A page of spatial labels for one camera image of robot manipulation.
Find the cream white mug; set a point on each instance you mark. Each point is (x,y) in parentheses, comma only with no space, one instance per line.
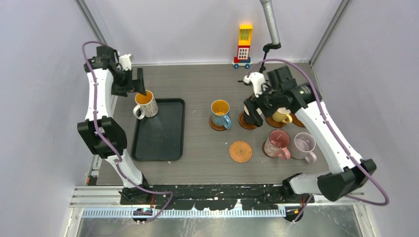
(248,116)

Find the blue mug orange inside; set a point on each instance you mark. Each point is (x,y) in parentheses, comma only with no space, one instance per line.
(221,108)

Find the lilac mug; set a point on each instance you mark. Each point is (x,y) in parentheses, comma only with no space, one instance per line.
(302,147)

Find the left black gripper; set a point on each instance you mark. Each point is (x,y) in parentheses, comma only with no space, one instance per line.
(137,85)

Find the black tripod microphone stand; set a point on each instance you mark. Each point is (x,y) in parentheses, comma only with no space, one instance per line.
(266,49)

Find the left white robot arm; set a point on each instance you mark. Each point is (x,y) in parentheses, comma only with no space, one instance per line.
(109,75)

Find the woven rattan coaster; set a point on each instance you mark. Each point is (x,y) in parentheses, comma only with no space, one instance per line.
(240,151)

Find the pink mug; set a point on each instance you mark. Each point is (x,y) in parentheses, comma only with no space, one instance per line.
(276,145)

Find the black plastic tray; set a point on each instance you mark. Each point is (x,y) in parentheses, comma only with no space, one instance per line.
(160,138)

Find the aluminium front rail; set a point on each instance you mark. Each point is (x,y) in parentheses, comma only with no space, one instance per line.
(105,202)

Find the white floral mug orange inside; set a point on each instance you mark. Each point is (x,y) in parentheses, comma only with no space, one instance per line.
(146,105)

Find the brown wooden coaster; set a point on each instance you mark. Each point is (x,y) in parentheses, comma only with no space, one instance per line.
(296,121)
(217,123)
(276,124)
(243,124)

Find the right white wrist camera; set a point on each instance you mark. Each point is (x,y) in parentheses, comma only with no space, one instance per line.
(257,81)

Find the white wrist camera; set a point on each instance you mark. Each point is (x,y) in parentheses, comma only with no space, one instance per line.
(125,62)
(257,81)

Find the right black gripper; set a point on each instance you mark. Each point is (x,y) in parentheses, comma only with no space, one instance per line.
(252,106)

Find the white mug yellow handle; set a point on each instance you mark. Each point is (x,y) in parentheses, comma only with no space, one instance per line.
(282,115)

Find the dark walnut coaster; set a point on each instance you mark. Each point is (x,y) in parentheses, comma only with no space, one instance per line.
(263,152)

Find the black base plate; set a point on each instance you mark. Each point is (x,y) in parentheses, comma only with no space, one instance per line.
(213,197)

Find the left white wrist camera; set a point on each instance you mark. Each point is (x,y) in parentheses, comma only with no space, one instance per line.
(125,62)

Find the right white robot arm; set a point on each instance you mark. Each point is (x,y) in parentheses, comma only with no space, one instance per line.
(347,172)

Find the toy block tower on wheels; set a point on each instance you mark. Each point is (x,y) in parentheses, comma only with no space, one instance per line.
(242,58)

